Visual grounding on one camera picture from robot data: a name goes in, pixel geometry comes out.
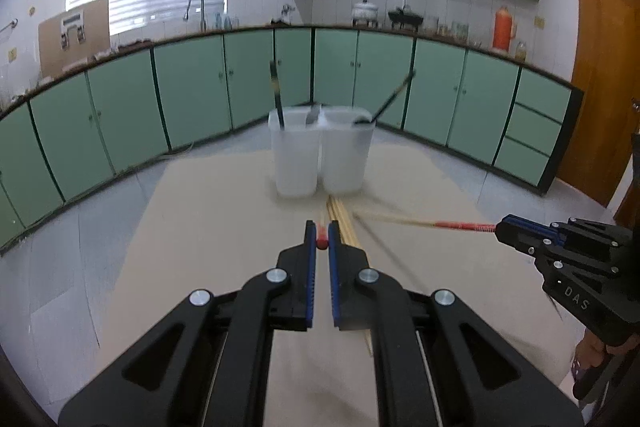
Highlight plain bamboo chopstick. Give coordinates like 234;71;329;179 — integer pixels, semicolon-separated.
326;195;352;245
326;195;361;326

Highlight person hand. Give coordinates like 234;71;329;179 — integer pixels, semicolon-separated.
570;329;612;387

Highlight green base cabinets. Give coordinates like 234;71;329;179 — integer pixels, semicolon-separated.
0;24;586;256

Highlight black chopstick silver band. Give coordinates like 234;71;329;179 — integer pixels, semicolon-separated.
371;69;416;122

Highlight cardboard box with label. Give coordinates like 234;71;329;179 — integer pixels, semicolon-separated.
38;0;111;78

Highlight orange red striped chopstick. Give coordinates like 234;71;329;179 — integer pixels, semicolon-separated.
354;211;496;233

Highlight black wok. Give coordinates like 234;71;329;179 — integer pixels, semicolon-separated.
387;8;424;31

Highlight black chopstick gold band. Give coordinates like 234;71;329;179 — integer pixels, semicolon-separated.
269;60;285;130

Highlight glass jar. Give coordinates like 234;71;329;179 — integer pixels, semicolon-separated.
514;41;527;62

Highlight wooden door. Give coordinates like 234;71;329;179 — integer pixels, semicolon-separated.
558;0;639;206

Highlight orange thermos flask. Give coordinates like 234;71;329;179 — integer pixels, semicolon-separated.
491;5;516;53

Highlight white double utensil holder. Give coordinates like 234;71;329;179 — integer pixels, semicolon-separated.
268;106;375;198

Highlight red floral bamboo chopstick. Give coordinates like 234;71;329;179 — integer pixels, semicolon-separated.
316;206;330;251

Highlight chrome kitchen faucet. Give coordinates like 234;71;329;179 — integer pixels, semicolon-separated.
182;0;208;32

